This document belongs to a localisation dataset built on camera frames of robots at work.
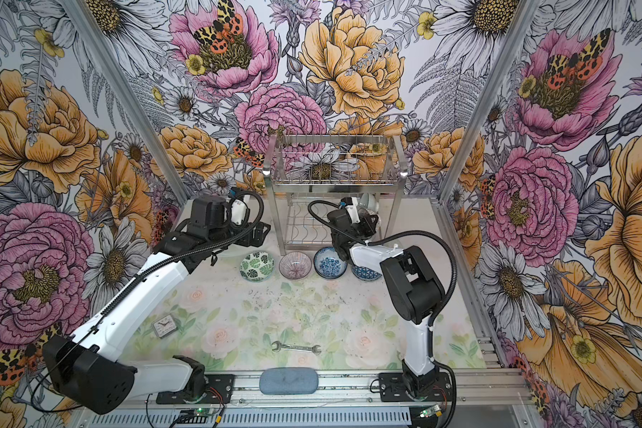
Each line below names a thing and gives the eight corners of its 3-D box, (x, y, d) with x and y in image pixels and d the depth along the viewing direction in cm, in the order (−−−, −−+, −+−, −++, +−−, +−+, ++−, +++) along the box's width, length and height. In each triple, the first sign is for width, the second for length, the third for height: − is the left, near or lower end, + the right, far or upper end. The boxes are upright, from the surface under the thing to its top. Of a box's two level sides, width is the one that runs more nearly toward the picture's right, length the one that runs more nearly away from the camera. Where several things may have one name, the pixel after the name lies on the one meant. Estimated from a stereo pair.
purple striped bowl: (279, 279, 98) (277, 272, 94) (282, 258, 103) (280, 251, 99) (311, 279, 98) (311, 272, 94) (312, 259, 103) (312, 251, 100)
